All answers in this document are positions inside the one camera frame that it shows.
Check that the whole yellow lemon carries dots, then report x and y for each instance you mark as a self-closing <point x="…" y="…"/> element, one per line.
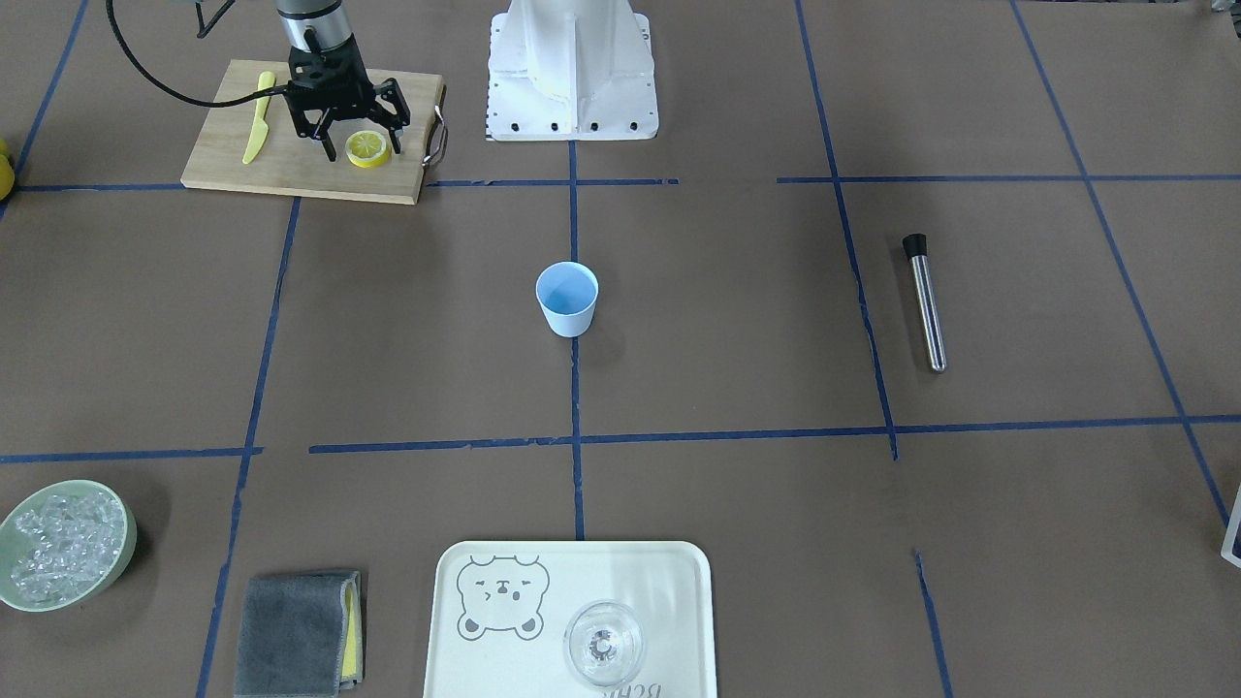
<point x="7" y="178"/>

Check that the green bowl of ice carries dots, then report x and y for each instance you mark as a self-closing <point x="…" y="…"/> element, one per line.
<point x="64" y="544"/>

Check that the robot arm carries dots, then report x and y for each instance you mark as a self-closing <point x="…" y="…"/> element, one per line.
<point x="316" y="25"/>

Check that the grey folded cloth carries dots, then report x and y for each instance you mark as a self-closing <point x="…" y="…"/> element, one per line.
<point x="301" y="635"/>

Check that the yellow plastic knife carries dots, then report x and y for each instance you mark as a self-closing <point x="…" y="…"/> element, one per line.
<point x="259" y="126"/>

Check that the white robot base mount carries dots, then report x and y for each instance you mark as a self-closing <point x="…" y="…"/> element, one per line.
<point x="571" y="71"/>

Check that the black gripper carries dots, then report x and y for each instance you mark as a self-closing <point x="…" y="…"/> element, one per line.
<point x="395" y="103"/>

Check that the clear wine glass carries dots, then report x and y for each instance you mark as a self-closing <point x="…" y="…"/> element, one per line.
<point x="604" y="646"/>

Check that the yellow lemon half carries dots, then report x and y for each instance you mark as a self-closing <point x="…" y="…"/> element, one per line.
<point x="368" y="149"/>

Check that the bamboo cutting board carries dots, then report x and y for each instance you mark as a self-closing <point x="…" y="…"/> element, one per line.
<point x="291" y="166"/>

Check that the cream bear serving tray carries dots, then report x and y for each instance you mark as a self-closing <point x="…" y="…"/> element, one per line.
<point x="500" y="610"/>

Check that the light blue plastic cup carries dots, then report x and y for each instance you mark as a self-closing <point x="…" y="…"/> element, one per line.
<point x="567" y="293"/>

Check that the white wire cup rack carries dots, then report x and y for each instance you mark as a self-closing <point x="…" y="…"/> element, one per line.
<point x="1230" y="549"/>

